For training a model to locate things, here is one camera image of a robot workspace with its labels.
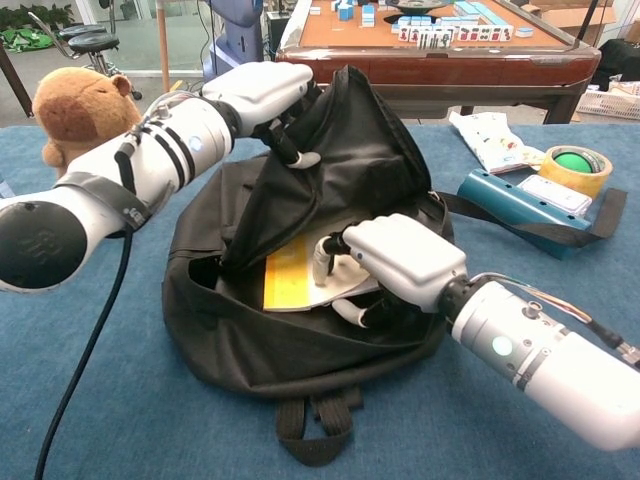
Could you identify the blue white mahjong tile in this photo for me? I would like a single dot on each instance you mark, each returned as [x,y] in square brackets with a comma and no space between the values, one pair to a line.
[524,32]

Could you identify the dark bowl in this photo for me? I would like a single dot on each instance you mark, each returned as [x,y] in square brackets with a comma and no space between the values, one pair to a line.
[417,5]

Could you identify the black round stool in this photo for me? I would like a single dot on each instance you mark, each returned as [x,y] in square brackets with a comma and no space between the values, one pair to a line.
[82,30]
[92,42]

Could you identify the green ball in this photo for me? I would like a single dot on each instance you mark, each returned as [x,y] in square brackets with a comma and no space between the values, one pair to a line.
[570,162]

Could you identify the cardboard box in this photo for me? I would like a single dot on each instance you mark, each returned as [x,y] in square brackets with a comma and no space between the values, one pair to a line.
[570,17]

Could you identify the black cloth bundle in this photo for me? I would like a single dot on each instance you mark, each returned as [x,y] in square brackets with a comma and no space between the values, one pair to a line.
[622,60]

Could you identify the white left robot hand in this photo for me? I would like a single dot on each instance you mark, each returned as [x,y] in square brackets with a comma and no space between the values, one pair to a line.
[260,90]

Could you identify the dark brown table leg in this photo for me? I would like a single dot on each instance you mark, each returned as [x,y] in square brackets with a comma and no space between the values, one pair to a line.
[15,82]

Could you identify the brown capybara plush toy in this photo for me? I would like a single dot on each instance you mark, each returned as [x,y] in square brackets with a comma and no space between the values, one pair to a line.
[75,105]

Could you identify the white printed plastic bag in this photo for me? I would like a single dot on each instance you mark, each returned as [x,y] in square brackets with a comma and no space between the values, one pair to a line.
[490,140]

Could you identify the black fabric backpack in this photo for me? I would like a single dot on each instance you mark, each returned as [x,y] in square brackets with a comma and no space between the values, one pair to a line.
[350,150]

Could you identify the white book yellow spine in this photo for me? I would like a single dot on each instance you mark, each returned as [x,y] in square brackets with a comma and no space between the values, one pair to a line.
[287,280]

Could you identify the blue purple robot base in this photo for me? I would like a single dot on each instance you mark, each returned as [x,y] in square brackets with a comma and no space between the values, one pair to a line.
[240,30]

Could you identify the wooden pole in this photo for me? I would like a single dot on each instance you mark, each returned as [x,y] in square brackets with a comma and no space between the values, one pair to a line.
[163,50]

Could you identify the white flat box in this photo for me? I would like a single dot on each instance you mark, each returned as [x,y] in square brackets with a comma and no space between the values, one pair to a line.
[555,195]

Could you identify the brown mahjong table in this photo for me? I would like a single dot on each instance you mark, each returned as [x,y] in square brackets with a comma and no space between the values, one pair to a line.
[475,70]

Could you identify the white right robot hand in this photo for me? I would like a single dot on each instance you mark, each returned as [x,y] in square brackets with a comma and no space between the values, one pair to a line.
[410,260]

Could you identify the blue carpet table cover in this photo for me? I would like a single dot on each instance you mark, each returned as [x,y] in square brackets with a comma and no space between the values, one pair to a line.
[150,400]

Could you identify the yellow tape roll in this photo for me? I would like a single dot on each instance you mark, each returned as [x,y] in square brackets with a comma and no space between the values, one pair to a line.
[555,172]

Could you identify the teal cylindrical tube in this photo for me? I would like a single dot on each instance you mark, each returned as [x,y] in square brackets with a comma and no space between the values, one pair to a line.
[500,200]

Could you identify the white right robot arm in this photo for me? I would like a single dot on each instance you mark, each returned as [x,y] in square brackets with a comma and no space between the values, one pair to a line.
[550,360]

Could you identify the white plastic basket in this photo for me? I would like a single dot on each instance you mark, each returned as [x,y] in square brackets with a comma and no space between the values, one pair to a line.
[610,105]

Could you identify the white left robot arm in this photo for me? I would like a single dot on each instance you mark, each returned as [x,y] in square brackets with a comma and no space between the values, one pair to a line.
[165,150]

